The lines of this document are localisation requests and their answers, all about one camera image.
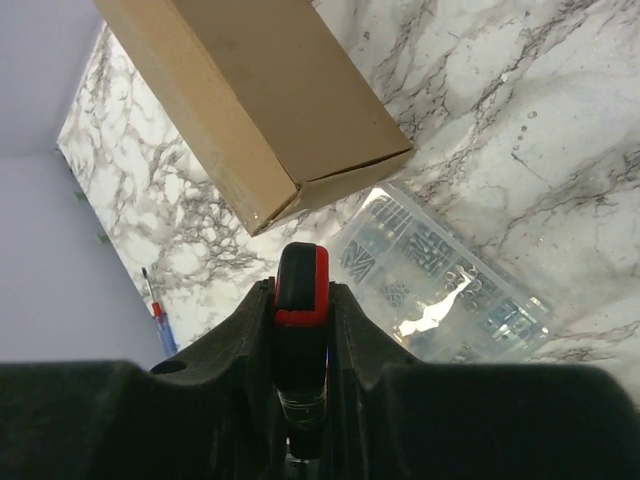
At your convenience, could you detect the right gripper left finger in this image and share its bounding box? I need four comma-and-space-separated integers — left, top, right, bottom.
1, 279, 285, 479

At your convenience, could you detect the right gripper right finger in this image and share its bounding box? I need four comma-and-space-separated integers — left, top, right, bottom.
319, 284, 639, 479

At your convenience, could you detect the clear plastic screw organizer box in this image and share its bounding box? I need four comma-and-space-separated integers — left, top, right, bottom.
330, 184, 553, 363

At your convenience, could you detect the brown cardboard express box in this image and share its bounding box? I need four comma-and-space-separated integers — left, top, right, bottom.
97, 0, 413, 236

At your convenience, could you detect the red blue screwdriver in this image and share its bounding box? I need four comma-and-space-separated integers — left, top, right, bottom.
141, 267, 178, 357

